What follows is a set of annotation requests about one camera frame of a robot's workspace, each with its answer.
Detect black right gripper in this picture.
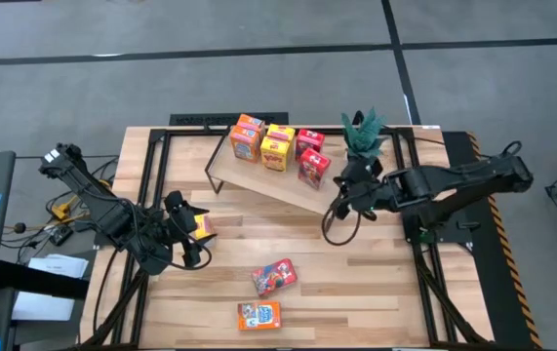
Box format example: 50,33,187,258
329,158,399,220

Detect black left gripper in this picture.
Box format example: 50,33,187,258
163,189,219,269

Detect yellow Corn Pops cereal box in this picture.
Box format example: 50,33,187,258
266,123,297,143
259,136,293,173
190,213,217,242

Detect red Froot Loops cereal box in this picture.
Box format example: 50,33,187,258
298,147,333,191
295,128,327,162
250,257,298,298

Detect orange Frosted Mini Wheats box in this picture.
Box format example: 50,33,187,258
236,113,267,140
236,300,283,332
229,124,263,163

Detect wooden shelf black metal legs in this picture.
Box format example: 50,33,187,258
203,127,352,233

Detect green plant in white pot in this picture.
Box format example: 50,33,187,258
339,106,387,163

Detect black perforated strip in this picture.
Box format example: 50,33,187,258
169,111,290,127

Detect black power adapter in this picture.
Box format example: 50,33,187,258
48,225,74,248

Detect white paper sheets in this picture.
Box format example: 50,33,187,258
12,253,90,323

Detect black flat bar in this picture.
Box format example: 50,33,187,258
0,259,92,300

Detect black mat hazard stripe edge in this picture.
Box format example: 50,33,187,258
441,130,543,350

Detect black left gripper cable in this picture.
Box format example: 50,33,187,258
169,241,214,272

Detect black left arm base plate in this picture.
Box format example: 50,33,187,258
93,227,162,248

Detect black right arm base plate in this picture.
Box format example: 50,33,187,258
401,204,479,245

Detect yellow cable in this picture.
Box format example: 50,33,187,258
51,179,113,221

